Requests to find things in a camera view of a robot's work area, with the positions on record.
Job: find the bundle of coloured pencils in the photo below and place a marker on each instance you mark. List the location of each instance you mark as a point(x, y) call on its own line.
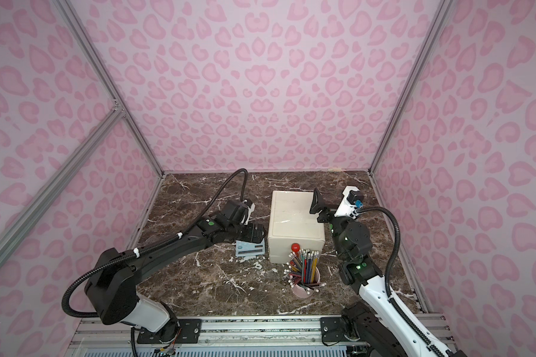
point(302, 266)

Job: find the pink pencil cup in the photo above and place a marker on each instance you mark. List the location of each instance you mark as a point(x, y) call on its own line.
point(304, 292)

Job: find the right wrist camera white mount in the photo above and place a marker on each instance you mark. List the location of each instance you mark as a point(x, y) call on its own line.
point(352, 199)

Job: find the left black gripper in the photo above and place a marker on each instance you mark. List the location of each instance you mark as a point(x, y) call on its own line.
point(250, 230)

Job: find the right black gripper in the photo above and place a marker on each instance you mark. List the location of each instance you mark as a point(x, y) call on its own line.
point(327, 212)

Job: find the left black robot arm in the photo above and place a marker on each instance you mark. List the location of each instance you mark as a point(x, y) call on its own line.
point(109, 291)

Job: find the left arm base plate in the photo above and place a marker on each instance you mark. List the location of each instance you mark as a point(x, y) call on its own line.
point(180, 331)

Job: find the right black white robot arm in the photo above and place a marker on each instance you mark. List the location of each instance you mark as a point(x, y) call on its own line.
point(380, 319)

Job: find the light blue calculator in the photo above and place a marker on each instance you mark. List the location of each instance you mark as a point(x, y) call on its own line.
point(249, 249)

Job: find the cream plastic drawer cabinet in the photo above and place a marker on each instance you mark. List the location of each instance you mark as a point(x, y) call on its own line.
point(291, 223)

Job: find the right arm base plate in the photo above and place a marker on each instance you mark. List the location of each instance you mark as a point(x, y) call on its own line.
point(338, 329)

